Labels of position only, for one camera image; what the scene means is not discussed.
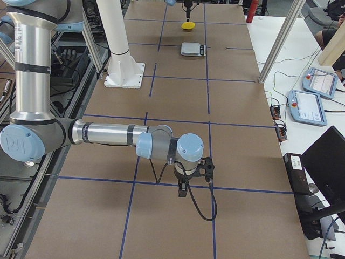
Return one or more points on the red cylinder bottle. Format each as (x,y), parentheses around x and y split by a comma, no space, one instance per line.
(252,11)

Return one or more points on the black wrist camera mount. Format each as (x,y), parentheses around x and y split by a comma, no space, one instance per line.
(205,169)

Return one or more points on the blue tape strip crosswise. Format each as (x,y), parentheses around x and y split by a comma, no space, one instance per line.
(173,185)

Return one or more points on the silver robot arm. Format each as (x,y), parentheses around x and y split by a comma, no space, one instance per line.
(172,3)
(34,131)

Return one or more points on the yellow mango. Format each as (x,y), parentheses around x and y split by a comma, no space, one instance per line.
(188,26)

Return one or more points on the near orange circuit board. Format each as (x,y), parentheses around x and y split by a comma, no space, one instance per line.
(281,130)

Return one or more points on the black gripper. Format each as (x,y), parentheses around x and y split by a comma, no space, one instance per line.
(182,178)
(188,10)

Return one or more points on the black monitor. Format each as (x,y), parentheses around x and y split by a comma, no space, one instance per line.
(324,162)

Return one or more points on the silver electronic kitchen scale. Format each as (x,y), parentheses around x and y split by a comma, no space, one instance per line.
(193,49)

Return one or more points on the black mini computer box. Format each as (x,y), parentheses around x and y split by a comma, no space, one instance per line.
(296,174)

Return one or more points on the wooden board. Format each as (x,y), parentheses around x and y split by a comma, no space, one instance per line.
(334,49)

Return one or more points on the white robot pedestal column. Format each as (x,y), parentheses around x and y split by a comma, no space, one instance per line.
(123,71)

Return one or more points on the far blue teach pendant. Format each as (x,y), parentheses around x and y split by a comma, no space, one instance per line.
(320,82)

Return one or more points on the near blue teach pendant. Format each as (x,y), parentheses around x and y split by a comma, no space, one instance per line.
(306,107)

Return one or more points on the aluminium frame post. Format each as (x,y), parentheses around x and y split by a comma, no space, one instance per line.
(281,38)

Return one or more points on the blue teach pendant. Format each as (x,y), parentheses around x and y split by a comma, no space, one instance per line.
(306,107)
(320,82)

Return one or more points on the far orange circuit board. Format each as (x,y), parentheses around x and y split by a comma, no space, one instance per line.
(274,108)

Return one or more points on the seated person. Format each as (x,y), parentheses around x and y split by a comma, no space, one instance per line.
(334,10)

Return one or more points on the orange circuit board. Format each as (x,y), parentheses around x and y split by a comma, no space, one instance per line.
(281,130)
(274,108)

